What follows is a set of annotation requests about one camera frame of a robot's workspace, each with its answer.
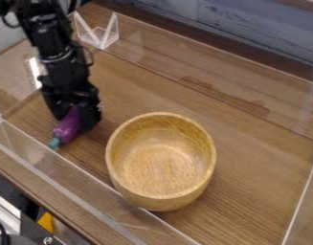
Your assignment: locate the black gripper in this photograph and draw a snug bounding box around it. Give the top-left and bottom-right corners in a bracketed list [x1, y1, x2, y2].
[39, 47, 102, 131]

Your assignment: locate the purple toy eggplant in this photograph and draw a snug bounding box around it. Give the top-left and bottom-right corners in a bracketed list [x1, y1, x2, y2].
[49, 107, 81, 149]

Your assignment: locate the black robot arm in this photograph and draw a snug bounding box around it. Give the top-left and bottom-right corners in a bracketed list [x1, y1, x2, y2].
[15, 0, 101, 130]

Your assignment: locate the brown wooden bowl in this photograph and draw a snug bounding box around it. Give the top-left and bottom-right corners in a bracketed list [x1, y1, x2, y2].
[105, 112, 216, 212]

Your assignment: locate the yellow label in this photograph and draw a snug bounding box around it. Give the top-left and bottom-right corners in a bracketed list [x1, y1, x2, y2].
[38, 212, 56, 233]

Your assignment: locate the grey metal base with bolt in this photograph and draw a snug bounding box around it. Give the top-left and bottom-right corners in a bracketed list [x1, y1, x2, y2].
[0, 204, 93, 245]

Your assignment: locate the clear acrylic corner bracket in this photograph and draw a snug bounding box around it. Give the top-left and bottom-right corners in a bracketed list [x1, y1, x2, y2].
[73, 11, 120, 50]

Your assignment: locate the clear acrylic tray wall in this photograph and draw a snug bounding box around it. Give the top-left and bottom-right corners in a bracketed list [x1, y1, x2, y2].
[0, 15, 313, 245]

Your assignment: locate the black cable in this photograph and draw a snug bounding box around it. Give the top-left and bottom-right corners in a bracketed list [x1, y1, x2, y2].
[0, 218, 13, 245]

